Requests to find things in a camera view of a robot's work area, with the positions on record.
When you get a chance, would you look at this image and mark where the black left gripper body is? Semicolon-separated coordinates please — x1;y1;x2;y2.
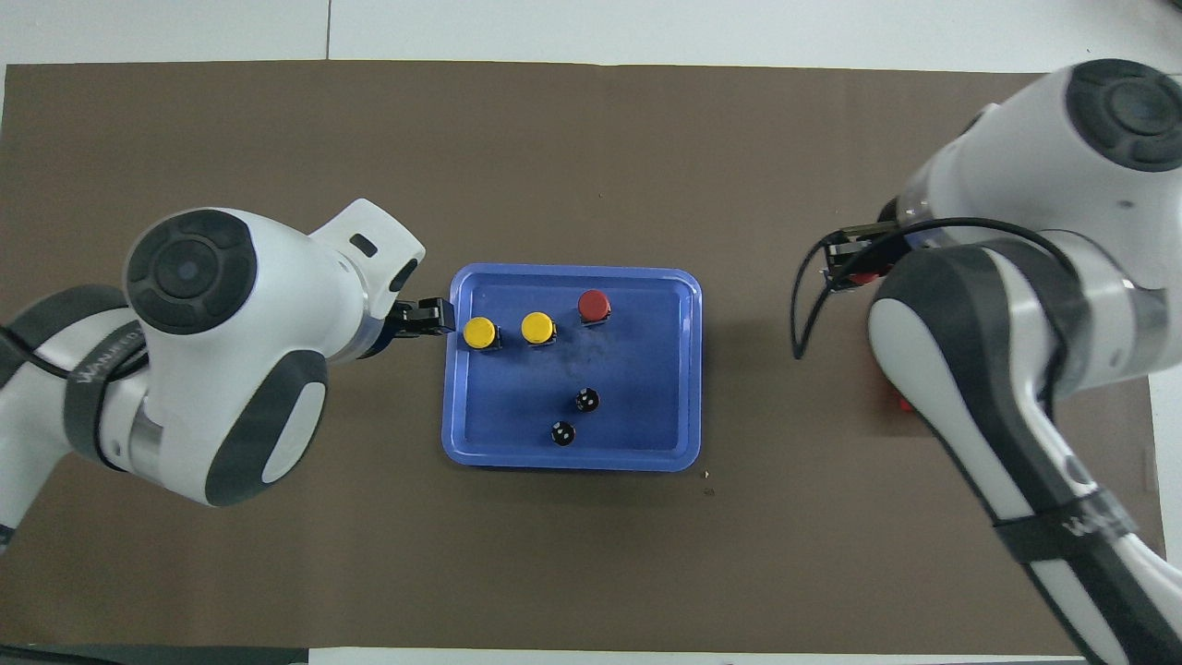
386;297;428;345

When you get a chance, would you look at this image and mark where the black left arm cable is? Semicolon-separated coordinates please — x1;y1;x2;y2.
0;325;149;381

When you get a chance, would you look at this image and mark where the blue plastic tray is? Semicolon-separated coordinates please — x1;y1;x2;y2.
441;263;704;474

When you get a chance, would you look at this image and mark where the brown paper table mat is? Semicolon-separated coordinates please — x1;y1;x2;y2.
0;60;1174;657

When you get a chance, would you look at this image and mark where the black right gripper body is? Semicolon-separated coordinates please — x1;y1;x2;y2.
836;222;911;269

